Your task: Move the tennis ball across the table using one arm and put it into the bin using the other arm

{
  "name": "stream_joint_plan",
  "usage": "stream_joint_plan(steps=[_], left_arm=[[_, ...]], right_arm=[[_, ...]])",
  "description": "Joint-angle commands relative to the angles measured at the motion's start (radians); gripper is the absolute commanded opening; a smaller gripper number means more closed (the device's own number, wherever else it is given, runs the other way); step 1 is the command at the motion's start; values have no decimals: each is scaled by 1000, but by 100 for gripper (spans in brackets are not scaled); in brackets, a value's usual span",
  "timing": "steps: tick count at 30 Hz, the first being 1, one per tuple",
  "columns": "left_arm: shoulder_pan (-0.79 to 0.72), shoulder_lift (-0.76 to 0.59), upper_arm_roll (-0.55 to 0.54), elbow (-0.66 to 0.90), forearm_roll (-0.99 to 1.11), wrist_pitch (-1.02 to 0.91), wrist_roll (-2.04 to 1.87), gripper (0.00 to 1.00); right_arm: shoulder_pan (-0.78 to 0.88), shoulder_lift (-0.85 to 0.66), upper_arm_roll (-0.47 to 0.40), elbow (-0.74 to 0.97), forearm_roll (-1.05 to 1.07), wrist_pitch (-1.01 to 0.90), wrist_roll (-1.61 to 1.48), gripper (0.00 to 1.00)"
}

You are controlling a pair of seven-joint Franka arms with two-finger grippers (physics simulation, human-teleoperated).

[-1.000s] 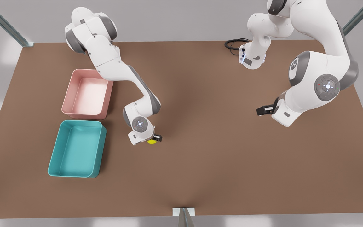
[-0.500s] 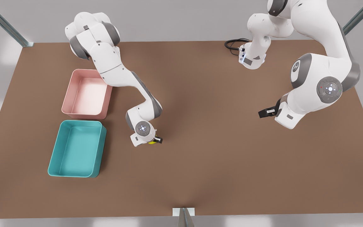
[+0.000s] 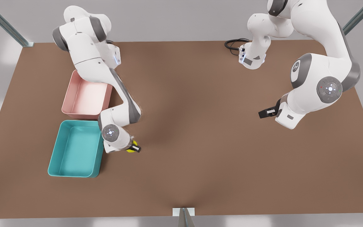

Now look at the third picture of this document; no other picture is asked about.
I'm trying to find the teal rectangular tray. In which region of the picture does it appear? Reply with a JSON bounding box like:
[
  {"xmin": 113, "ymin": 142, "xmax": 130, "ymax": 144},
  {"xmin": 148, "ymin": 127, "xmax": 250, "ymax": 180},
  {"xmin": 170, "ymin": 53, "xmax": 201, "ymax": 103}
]
[{"xmin": 48, "ymin": 120, "xmax": 104, "ymax": 178}]

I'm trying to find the pink rectangular tray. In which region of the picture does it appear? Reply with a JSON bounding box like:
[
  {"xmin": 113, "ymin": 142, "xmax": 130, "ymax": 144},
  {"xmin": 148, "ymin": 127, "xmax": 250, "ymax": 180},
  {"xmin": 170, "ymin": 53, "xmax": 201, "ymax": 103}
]
[{"xmin": 61, "ymin": 70, "xmax": 113, "ymax": 120}]

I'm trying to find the black cable loop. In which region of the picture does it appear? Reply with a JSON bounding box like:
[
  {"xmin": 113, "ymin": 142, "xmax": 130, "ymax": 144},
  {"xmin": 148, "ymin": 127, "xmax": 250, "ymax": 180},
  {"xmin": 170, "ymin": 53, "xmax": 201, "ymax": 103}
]
[{"xmin": 225, "ymin": 38, "xmax": 251, "ymax": 56}]

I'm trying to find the silver frame post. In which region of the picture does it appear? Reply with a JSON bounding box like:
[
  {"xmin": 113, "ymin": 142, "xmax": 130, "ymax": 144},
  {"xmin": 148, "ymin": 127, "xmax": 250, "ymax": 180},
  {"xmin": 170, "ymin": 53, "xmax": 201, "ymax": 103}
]
[
  {"xmin": 0, "ymin": 0, "xmax": 34, "ymax": 48},
  {"xmin": 172, "ymin": 207, "xmax": 195, "ymax": 227},
  {"xmin": 342, "ymin": 0, "xmax": 363, "ymax": 35}
]

